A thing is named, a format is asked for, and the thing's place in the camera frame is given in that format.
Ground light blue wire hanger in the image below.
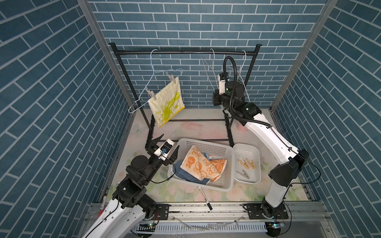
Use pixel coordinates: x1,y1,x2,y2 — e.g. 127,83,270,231
128,49,184,114

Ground white perforated plastic basket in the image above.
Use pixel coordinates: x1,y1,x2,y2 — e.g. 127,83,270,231
168,138,235,192

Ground black tipped marker pen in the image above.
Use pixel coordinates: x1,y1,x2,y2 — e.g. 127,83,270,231
197,186,213,211

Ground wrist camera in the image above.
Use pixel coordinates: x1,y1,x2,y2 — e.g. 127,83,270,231
154,139,174,161
217,72,228,95

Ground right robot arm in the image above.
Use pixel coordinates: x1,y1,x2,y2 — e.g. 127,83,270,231
213,56,314,219

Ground orange patterned towel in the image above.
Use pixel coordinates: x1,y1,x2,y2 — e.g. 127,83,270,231
180,145,227,182

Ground white wire hanger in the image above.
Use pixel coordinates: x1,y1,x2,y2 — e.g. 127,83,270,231
226,50,251,103
201,48,224,108

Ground white rectangular tray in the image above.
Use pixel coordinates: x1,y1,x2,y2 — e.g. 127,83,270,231
233,143,262,185

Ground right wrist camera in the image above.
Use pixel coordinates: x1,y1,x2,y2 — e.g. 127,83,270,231
217,72,228,95

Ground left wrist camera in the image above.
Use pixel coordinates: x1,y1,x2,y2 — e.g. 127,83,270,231
154,139,174,161

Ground black metal clothes rack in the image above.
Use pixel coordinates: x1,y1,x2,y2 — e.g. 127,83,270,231
109,43,262,147

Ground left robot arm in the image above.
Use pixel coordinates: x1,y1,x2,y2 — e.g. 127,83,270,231
84,136,179,238

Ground red marker pen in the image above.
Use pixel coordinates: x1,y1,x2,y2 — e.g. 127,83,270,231
98,195,107,217

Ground blue patterned towel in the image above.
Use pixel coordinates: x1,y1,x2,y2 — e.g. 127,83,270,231
173,161,210,185

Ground white clothespin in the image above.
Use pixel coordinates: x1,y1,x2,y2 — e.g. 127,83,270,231
146,89,156,100
238,155,249,169
237,170,250,179
165,72,176,84

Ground yellow green patterned towel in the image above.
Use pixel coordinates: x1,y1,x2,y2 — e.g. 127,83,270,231
148,77,185,128

